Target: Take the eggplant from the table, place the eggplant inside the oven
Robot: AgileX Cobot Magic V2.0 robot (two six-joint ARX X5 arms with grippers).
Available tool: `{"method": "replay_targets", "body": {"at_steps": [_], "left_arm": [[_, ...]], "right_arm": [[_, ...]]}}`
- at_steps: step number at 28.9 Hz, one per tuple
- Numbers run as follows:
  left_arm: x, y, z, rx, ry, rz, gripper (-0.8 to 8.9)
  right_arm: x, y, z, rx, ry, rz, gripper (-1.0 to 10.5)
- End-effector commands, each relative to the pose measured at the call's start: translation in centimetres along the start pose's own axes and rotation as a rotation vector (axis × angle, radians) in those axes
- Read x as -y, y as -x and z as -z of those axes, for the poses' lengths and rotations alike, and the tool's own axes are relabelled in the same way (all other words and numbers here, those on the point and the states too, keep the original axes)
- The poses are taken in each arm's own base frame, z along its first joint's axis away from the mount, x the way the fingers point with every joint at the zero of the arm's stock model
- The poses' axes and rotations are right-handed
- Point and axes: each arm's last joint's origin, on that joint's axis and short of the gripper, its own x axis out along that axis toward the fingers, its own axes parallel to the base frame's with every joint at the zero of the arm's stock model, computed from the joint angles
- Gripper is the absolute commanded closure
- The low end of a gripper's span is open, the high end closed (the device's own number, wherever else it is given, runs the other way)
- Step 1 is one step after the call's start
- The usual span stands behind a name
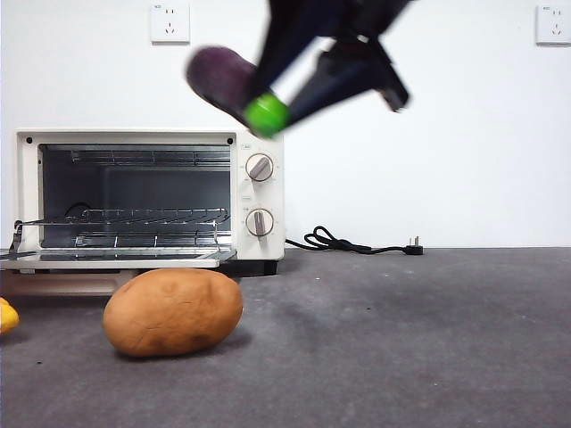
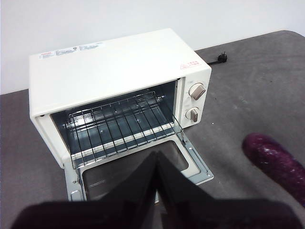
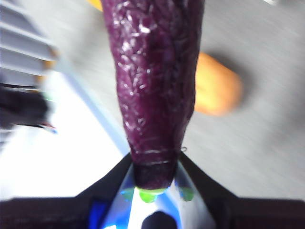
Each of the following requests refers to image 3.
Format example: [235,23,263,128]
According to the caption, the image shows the black robot equipment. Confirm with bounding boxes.
[0,82,58,134]

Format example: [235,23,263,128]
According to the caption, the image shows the yellow fruit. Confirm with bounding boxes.
[87,0,103,11]

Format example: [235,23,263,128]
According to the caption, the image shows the grey metal frame rails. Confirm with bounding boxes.
[0,0,58,82]

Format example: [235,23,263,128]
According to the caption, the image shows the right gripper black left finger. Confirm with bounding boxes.
[0,155,133,229]

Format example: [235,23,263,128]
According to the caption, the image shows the purple eggplant with green stem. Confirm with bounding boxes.
[101,0,205,203]

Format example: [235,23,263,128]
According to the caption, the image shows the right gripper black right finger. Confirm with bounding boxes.
[177,152,305,229]

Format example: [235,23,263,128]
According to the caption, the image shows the brown potato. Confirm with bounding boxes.
[194,51,244,117]

